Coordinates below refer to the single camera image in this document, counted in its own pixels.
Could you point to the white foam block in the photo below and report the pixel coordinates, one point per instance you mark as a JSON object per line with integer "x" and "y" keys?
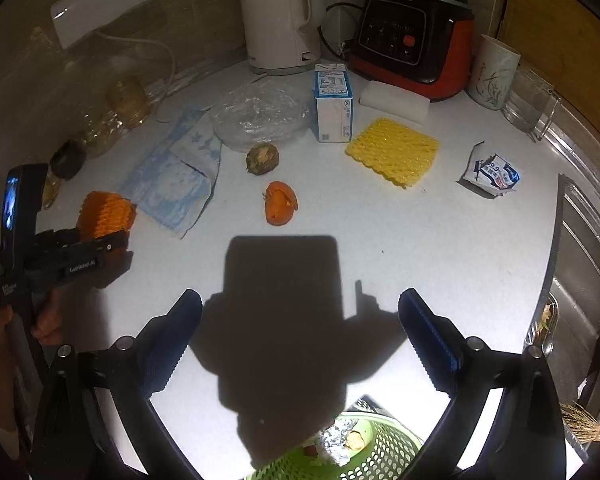
{"x": 395, "y": 101}

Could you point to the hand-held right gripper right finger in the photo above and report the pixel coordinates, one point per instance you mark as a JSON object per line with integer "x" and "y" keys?
{"x": 427, "y": 340}

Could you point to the yellow foam net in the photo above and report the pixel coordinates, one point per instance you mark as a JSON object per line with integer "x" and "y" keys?
{"x": 392, "y": 152}

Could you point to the black red blender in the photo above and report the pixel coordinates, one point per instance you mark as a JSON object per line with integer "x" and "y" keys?
{"x": 395, "y": 30}

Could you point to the clear glass measuring jug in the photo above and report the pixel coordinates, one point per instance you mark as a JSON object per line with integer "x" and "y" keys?
{"x": 527, "y": 102}

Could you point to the person's left hand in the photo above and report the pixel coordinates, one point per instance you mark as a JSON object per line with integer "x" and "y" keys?
{"x": 46, "y": 320}

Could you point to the orange foam net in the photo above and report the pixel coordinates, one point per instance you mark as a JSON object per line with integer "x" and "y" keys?
{"x": 105, "y": 212}

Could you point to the yellow food scrap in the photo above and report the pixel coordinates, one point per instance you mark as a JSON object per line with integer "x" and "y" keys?
{"x": 356, "y": 442}

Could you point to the green plastic basket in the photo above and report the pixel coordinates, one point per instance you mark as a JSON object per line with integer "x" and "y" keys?
{"x": 380, "y": 452}

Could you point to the crumpled aluminium foil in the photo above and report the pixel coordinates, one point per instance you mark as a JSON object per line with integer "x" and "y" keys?
{"x": 336, "y": 442}

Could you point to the white electric kettle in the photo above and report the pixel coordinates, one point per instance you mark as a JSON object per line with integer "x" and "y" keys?
{"x": 275, "y": 15}

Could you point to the amber glass jar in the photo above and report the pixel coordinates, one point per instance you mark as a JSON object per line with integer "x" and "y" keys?
{"x": 127, "y": 102}

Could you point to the white ceramic cup floral print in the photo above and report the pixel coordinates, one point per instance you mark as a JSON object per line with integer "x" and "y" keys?
{"x": 495, "y": 75}

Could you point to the blue white plastic wrapper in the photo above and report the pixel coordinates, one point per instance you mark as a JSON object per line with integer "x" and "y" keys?
{"x": 170, "y": 185}

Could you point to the white wall socket box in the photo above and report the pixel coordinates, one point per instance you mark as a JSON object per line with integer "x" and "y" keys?
{"x": 100, "y": 5}

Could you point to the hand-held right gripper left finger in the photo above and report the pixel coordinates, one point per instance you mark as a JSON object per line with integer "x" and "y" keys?
{"x": 172, "y": 345}

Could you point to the straw scrubbing brush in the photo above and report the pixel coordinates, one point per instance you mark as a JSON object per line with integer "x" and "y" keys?
{"x": 577, "y": 420}

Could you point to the blue white milk carton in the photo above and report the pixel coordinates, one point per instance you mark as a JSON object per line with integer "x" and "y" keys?
{"x": 332, "y": 115}

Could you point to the wooden cutting board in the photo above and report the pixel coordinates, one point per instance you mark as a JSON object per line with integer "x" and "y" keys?
{"x": 555, "y": 20}

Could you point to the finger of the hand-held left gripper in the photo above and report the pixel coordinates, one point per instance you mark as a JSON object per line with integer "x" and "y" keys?
{"x": 111, "y": 246}
{"x": 60, "y": 236}

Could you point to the dark round object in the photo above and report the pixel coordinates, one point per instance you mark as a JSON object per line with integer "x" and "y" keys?
{"x": 67, "y": 160}

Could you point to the brown fruit pit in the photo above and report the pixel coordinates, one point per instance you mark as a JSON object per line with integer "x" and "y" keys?
{"x": 262, "y": 159}

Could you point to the clear glass jar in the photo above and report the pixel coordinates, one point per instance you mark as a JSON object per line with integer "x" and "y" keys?
{"x": 97, "y": 132}

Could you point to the orange peel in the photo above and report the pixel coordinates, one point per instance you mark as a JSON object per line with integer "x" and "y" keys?
{"x": 279, "y": 205}

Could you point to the white packet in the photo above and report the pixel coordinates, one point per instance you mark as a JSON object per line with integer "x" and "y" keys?
{"x": 490, "y": 172}

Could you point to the clear plastic bag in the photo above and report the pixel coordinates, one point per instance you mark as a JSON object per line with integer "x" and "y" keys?
{"x": 255, "y": 115}

